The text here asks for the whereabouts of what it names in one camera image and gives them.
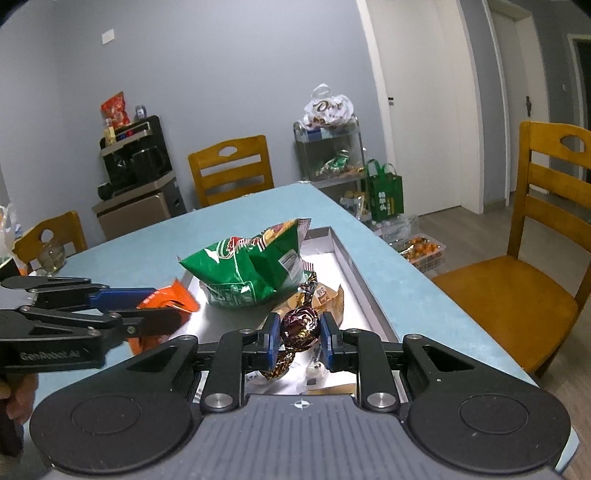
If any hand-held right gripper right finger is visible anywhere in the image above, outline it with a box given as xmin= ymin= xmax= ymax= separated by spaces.
xmin=320 ymin=312 xmax=476 ymax=411

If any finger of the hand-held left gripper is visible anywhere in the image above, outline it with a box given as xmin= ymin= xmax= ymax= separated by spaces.
xmin=18 ymin=306 xmax=184 ymax=346
xmin=0 ymin=276 xmax=158 ymax=312

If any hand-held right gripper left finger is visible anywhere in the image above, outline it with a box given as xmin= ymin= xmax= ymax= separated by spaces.
xmin=124 ymin=312 xmax=283 ymax=411

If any orange snack packet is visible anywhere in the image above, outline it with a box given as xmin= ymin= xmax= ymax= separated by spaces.
xmin=127 ymin=279 xmax=200 ymax=356

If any brown chocolate candy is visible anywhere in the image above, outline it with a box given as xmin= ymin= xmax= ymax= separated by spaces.
xmin=262 ymin=270 xmax=321 ymax=381

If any grey tray box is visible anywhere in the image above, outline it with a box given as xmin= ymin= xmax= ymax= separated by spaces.
xmin=178 ymin=225 xmax=402 ymax=398

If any green snack bag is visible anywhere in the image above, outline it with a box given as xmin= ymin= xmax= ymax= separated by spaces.
xmin=178 ymin=218 xmax=313 ymax=308

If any person's left hand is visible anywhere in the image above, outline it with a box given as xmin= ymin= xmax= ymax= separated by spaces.
xmin=6 ymin=372 xmax=40 ymax=426

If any tan snack packet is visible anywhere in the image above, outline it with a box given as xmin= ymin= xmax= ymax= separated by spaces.
xmin=272 ymin=284 xmax=347 ymax=334

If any glass jar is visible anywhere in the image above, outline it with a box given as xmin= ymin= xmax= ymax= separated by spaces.
xmin=39 ymin=242 xmax=66 ymax=274

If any yellow wooden chair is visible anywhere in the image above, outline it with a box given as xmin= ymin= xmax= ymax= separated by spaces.
xmin=13 ymin=211 xmax=88 ymax=274
xmin=188 ymin=135 xmax=275 ymax=209
xmin=431 ymin=120 xmax=591 ymax=376

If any black water dispenser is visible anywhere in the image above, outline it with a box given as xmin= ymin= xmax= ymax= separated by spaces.
xmin=91 ymin=115 xmax=188 ymax=241

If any small white plastic bag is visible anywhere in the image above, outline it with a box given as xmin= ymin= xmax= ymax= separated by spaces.
xmin=0 ymin=203 xmax=22 ymax=260

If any basket of oranges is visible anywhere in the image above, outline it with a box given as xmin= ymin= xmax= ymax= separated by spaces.
xmin=399 ymin=234 xmax=448 ymax=274

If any clear plastic bag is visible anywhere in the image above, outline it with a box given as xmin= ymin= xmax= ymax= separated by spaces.
xmin=369 ymin=215 xmax=422 ymax=246

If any green tote bag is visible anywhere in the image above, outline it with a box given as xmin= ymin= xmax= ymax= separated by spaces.
xmin=365 ymin=159 xmax=404 ymax=223

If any pile of snack packets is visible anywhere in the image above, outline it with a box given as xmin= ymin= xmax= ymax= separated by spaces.
xmin=316 ymin=154 xmax=365 ymax=182

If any red snack bag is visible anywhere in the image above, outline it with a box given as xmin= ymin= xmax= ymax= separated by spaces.
xmin=100 ymin=91 xmax=132 ymax=130

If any grey metal rack cart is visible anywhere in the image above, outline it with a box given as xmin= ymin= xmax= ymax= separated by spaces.
xmin=293 ymin=115 xmax=366 ymax=209

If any white plastic shopping bag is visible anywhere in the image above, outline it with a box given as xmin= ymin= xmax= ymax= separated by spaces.
xmin=302 ymin=84 xmax=355 ymax=130

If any dark entrance door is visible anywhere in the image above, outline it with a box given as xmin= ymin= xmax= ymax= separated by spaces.
xmin=568 ymin=34 xmax=591 ymax=132

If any white door with handle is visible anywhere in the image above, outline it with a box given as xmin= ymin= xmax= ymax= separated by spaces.
xmin=489 ymin=0 xmax=551 ymax=195

